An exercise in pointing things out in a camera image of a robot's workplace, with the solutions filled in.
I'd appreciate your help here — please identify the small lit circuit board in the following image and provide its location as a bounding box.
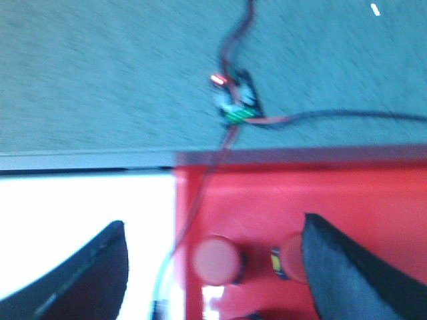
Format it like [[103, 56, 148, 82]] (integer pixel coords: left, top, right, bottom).
[[210, 69, 264, 125]]

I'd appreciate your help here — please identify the red plastic bin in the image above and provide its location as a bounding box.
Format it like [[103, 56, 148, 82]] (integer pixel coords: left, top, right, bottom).
[[175, 144, 426, 319]]

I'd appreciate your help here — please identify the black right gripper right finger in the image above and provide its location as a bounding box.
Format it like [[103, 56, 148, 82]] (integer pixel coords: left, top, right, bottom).
[[302, 213, 426, 319]]

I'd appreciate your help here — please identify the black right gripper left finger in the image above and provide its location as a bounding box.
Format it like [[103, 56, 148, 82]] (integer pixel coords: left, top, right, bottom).
[[1, 221, 129, 319]]

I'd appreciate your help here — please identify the red mushroom push button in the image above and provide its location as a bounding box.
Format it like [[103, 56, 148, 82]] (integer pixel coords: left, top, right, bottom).
[[191, 235, 247, 287], [270, 233, 308, 284]]

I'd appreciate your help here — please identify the black wire on bench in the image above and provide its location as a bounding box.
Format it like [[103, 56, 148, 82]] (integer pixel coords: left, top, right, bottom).
[[246, 109, 427, 129]]

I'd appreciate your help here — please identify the grey stone bench right slab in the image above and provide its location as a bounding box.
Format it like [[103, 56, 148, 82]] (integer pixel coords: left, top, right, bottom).
[[1, 1, 426, 171]]

